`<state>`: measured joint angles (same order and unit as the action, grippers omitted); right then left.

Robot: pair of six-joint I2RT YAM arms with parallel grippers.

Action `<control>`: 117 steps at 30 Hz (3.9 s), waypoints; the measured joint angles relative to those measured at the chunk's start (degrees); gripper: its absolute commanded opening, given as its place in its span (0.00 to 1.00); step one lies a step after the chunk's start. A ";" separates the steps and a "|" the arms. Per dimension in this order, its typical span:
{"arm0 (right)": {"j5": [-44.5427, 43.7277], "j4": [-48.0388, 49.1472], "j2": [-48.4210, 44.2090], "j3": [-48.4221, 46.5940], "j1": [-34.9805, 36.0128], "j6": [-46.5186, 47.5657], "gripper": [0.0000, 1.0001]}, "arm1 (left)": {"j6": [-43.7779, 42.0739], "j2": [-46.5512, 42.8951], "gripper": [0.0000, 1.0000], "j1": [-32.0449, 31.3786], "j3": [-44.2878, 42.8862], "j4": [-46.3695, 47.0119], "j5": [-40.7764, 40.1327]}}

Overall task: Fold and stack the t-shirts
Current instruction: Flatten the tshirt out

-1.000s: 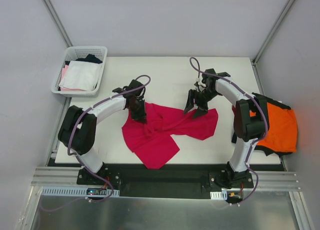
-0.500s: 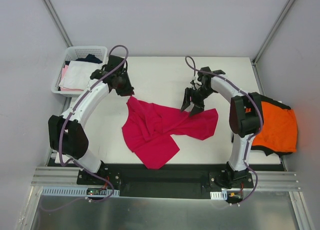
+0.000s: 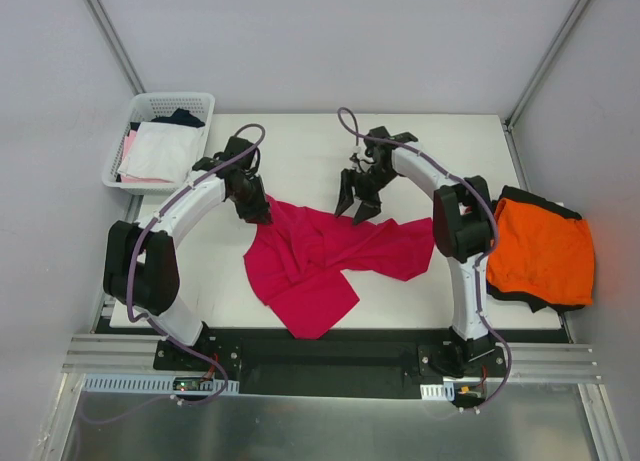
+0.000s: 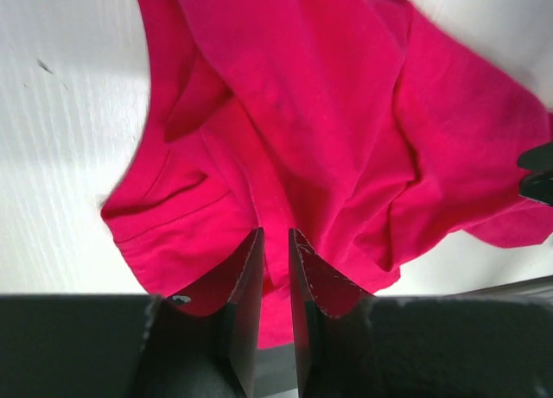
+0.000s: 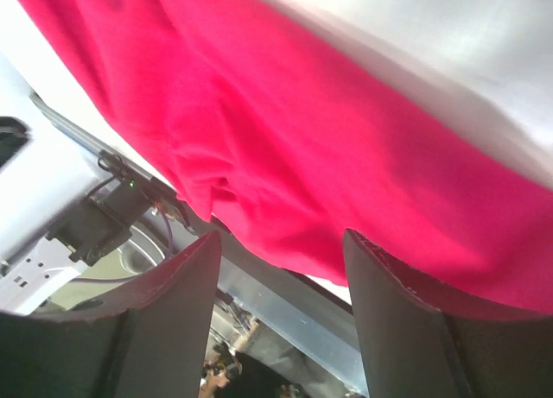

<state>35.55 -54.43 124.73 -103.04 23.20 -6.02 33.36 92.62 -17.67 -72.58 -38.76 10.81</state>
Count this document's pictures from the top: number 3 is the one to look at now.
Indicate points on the dark navy cloth in basket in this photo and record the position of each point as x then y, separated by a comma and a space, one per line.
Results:
180, 117

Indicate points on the aluminium front rail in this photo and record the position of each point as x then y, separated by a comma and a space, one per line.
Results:
551, 363

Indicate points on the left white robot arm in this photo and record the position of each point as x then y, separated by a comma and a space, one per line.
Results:
141, 268

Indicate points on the white cable duct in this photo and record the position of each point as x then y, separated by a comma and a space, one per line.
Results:
438, 392
157, 384

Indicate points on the magenta t shirt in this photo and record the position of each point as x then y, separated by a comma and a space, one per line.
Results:
295, 264

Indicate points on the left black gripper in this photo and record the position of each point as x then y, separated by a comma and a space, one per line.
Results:
253, 204

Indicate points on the aluminium frame post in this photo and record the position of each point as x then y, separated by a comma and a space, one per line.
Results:
107, 29
560, 39

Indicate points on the black folded t shirt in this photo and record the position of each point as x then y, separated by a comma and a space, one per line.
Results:
540, 196

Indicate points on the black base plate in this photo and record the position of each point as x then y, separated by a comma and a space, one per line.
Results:
344, 363

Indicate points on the white plastic basket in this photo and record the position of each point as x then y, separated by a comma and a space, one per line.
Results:
145, 107

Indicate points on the white cloth in basket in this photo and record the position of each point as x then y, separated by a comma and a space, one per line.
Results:
162, 151

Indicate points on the pink cloth in basket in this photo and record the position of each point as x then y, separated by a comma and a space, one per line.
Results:
128, 143

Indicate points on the orange folded t shirt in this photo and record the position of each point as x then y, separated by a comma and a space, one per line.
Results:
545, 251

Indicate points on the left aluminium frame post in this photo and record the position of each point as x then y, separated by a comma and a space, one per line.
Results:
107, 29

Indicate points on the right aluminium frame post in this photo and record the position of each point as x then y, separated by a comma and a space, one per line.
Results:
560, 39

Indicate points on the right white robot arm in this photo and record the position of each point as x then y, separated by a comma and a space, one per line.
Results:
464, 231

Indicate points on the left white cable duct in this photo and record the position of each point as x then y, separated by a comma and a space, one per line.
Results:
157, 384

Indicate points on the right white cable duct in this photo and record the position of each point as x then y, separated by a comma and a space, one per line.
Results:
438, 392

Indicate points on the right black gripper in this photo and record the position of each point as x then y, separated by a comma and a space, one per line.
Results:
362, 186

